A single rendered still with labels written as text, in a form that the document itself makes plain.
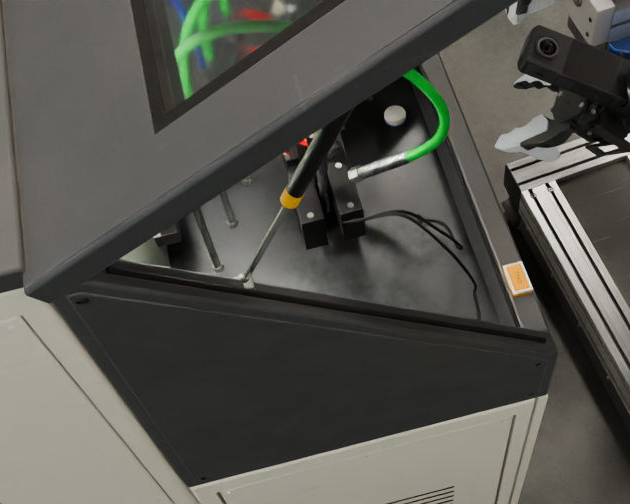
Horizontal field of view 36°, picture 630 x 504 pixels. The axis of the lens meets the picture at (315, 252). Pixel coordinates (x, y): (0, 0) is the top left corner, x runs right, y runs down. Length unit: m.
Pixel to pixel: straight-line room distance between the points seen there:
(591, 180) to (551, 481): 0.73
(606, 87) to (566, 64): 0.05
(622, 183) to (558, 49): 1.51
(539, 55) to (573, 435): 1.52
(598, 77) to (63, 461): 0.84
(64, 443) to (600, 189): 1.57
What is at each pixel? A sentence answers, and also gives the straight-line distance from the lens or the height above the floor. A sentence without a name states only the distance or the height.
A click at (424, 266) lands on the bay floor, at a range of 1.63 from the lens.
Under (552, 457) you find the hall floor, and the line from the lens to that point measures 2.39.
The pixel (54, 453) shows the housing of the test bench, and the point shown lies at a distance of 1.34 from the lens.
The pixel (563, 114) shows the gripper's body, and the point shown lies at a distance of 1.06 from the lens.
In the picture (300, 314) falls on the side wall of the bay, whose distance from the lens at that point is 1.11.
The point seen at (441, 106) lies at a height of 1.31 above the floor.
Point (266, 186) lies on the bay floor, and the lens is 1.73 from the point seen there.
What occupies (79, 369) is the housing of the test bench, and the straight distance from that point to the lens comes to 1.13.
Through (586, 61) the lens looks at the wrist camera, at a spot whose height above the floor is 1.49.
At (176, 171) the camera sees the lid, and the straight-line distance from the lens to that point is 0.84.
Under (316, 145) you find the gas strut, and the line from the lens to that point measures 0.88.
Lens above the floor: 2.25
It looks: 60 degrees down
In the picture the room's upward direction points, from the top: 11 degrees counter-clockwise
